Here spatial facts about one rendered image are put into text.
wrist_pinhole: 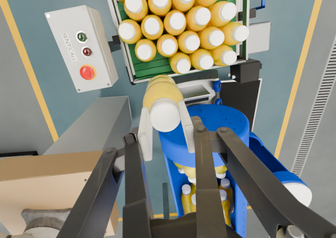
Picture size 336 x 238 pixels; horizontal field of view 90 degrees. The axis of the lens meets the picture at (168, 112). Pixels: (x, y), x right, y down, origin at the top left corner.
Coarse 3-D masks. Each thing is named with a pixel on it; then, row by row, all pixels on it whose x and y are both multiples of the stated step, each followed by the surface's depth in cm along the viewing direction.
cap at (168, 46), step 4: (164, 40) 45; (168, 40) 45; (172, 40) 45; (164, 44) 46; (168, 44) 46; (172, 44) 46; (164, 48) 46; (168, 48) 46; (172, 48) 46; (164, 52) 46; (168, 52) 46; (172, 52) 47
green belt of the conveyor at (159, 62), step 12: (228, 0) 58; (120, 12) 57; (144, 36) 61; (132, 48) 62; (156, 48) 63; (132, 60) 64; (156, 60) 64; (144, 72) 66; (156, 72) 66; (168, 72) 66; (192, 72) 68
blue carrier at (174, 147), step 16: (192, 112) 61; (208, 112) 59; (224, 112) 57; (240, 112) 55; (176, 128) 53; (208, 128) 50; (240, 128) 47; (176, 144) 45; (176, 160) 48; (192, 160) 44; (176, 176) 73; (176, 192) 73; (240, 192) 52; (176, 208) 67; (240, 208) 55; (240, 224) 59
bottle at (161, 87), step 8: (152, 80) 32; (160, 80) 28; (168, 80) 29; (152, 88) 25; (160, 88) 24; (168, 88) 24; (176, 88) 25; (144, 96) 25; (152, 96) 23; (160, 96) 23; (168, 96) 23; (176, 96) 24; (144, 104) 24; (152, 104) 22; (176, 104) 23
